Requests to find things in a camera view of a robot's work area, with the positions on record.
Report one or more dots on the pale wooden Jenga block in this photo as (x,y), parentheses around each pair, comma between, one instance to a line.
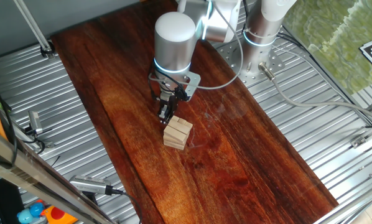
(175,135)
(173,145)
(174,118)
(188,124)
(179,127)
(181,121)

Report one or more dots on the aluminium stand pole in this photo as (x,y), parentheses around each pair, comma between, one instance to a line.
(33,28)

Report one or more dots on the aluminium corner bracket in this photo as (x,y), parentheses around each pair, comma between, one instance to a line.
(358,141)

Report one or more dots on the small grey camera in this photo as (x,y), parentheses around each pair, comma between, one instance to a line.
(35,121)

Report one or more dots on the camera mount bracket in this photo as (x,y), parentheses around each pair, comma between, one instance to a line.
(89,196)

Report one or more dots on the silver ribbed camera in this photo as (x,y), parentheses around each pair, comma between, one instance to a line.
(88,184)

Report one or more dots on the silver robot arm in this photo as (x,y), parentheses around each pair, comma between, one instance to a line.
(175,43)

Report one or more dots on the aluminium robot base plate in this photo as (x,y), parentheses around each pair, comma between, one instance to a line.
(254,80)

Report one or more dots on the dark red wooden board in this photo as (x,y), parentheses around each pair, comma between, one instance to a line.
(220,155)

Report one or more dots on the black equipment case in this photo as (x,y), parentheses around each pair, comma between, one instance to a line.
(2,202)

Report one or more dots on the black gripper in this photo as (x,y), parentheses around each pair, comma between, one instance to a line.
(170,96)

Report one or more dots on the orange emergency stop box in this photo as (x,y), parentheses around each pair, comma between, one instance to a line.
(58,214)

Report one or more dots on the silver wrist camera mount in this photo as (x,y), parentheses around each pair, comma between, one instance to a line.
(192,82)

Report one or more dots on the steel frame bar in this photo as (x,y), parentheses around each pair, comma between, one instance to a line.
(33,174)

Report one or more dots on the light blue round toy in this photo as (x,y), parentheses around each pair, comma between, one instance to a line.
(25,216)

